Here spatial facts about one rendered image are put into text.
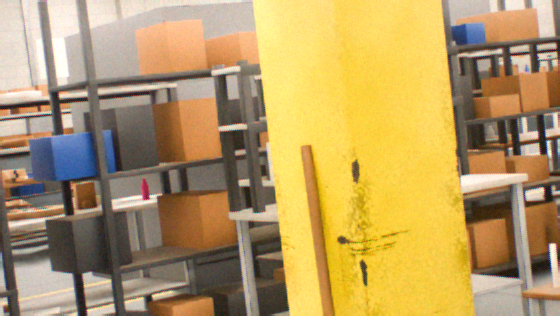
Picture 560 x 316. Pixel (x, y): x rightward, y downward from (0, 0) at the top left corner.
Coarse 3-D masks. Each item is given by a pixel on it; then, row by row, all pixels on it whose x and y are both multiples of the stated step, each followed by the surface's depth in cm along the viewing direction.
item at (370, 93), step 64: (256, 0) 218; (320, 0) 200; (384, 0) 204; (320, 64) 203; (384, 64) 204; (320, 128) 205; (384, 128) 203; (448, 128) 212; (320, 192) 208; (384, 192) 203; (448, 192) 212; (384, 256) 202; (448, 256) 212
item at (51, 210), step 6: (60, 204) 716; (24, 210) 707; (30, 210) 697; (36, 210) 691; (42, 210) 686; (48, 210) 685; (54, 210) 687; (60, 210) 690; (12, 216) 686; (18, 216) 687; (24, 216) 688; (30, 216) 687; (36, 216) 685; (42, 216) 684
